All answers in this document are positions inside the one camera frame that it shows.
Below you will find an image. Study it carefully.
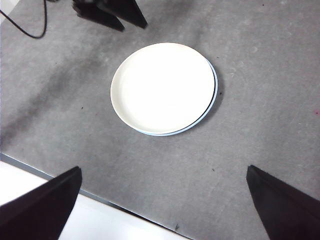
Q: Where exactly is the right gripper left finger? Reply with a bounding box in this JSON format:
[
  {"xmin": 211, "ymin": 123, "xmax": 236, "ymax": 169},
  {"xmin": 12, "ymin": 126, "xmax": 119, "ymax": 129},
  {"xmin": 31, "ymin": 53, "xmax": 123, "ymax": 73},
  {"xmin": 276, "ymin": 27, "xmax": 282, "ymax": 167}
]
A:
[{"xmin": 0, "ymin": 166, "xmax": 83, "ymax": 240}]

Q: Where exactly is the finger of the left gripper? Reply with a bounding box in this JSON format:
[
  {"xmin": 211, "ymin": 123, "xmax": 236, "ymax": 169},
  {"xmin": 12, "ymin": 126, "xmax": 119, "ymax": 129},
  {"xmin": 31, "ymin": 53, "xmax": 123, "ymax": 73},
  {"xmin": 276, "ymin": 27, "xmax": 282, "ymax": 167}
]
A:
[
  {"xmin": 99, "ymin": 0, "xmax": 148, "ymax": 29},
  {"xmin": 72, "ymin": 0, "xmax": 125, "ymax": 32}
]

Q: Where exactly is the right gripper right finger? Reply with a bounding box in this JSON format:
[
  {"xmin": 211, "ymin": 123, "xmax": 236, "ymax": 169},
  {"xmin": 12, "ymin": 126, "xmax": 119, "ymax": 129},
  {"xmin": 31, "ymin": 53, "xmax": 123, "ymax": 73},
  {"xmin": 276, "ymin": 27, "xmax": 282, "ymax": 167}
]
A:
[{"xmin": 246, "ymin": 164, "xmax": 320, "ymax": 240}]

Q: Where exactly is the white round plate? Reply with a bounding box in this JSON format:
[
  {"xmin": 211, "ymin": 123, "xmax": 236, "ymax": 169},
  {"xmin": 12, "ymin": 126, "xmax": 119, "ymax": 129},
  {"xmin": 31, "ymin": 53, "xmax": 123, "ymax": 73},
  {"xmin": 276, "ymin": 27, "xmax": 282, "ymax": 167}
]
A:
[{"xmin": 110, "ymin": 42, "xmax": 216, "ymax": 135}]

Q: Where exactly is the blue round plate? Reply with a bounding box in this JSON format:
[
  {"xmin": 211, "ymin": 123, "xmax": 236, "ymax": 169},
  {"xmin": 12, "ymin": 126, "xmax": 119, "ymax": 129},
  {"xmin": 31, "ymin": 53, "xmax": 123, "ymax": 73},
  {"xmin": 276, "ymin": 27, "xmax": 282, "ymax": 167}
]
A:
[{"xmin": 136, "ymin": 58, "xmax": 219, "ymax": 137}]

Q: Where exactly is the black cable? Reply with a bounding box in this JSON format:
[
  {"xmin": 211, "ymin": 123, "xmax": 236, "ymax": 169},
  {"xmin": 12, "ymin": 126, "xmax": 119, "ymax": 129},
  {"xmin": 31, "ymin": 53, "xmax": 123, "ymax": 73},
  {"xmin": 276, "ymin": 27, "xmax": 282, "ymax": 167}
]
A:
[{"xmin": 0, "ymin": 0, "xmax": 48, "ymax": 39}]

